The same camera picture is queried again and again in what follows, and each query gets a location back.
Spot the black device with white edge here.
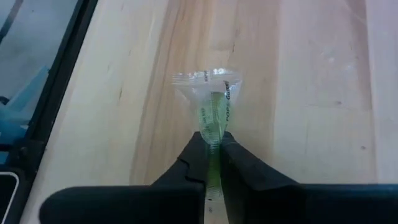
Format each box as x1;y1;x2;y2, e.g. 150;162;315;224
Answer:
0;170;20;224

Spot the black aluminium table frame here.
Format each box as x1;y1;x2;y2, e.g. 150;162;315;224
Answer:
0;0;99;224

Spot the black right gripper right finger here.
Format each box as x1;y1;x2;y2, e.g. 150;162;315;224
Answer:
220;131;398;224

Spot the green candy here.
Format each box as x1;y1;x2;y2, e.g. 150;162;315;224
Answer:
170;67;243;202

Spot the light blue object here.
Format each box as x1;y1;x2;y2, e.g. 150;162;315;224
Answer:
0;65;51;164

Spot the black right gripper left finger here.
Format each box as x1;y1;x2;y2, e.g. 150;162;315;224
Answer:
39;131;210;224

